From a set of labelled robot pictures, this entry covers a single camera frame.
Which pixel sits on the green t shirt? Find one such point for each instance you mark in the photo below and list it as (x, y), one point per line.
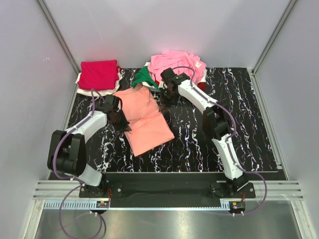
(143, 76)

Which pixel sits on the left aluminium frame post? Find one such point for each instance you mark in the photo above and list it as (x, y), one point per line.
(57, 33)

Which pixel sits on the salmon orange t shirt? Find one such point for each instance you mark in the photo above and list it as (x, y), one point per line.
(149, 128)

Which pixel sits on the light pink t shirt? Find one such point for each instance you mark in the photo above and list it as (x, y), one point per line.
(172, 59)

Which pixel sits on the folded white t shirt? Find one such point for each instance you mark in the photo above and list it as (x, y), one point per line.
(101, 93)

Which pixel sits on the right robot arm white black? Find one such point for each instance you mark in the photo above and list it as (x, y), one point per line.
(217, 124)

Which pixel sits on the folded red t shirt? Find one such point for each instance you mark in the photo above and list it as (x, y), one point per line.
(119, 69)

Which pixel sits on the grey slotted cable duct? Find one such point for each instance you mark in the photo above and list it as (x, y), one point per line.
(118, 204)

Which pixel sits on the aluminium frame post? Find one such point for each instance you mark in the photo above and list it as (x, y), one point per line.
(279, 26)
(57, 33)

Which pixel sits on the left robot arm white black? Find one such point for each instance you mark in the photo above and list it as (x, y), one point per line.
(68, 152)

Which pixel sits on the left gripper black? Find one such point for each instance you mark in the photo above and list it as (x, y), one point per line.
(124, 124)

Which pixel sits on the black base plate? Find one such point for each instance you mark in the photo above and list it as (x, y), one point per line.
(216, 185)

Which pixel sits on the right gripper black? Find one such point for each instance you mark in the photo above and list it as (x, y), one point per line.
(163, 103)

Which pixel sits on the right aluminium frame post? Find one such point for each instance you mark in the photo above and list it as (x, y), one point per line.
(279, 26)

